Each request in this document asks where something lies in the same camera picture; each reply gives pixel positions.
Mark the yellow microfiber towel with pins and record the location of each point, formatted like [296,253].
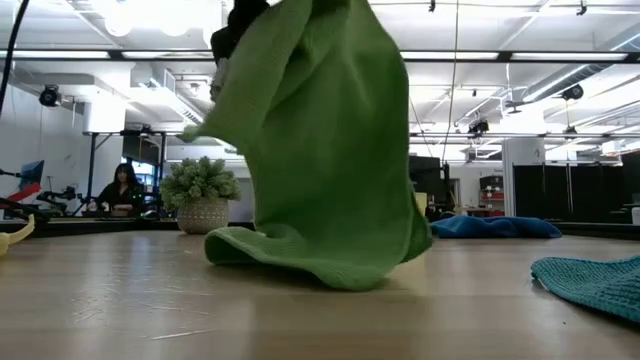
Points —
[6,242]

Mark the blue microfiber towel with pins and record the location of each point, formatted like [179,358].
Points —
[490,227]

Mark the black room partition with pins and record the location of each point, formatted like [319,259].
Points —
[550,195]

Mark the black overhead rig beam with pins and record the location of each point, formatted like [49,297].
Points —
[505,56]

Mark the green microfiber towel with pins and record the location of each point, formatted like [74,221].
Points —
[325,150]

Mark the black aluminium table frame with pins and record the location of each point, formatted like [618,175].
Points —
[100,228]

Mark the teal microfiber towel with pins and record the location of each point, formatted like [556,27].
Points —
[600,285]

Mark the shelf with red bins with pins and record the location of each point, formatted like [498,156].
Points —
[492,195]

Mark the black background robot arm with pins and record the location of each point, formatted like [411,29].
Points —
[60,195]
[20,207]

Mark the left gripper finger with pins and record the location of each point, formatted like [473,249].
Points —
[237,25]

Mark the black ceiling spotlight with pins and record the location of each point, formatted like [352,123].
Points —
[478,126]
[572,92]
[50,96]

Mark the artificial green plant in pot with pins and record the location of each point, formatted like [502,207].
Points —
[202,215]

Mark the person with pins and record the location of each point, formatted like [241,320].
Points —
[122,192]

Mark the black background workstation frame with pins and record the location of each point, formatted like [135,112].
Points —
[91,170]

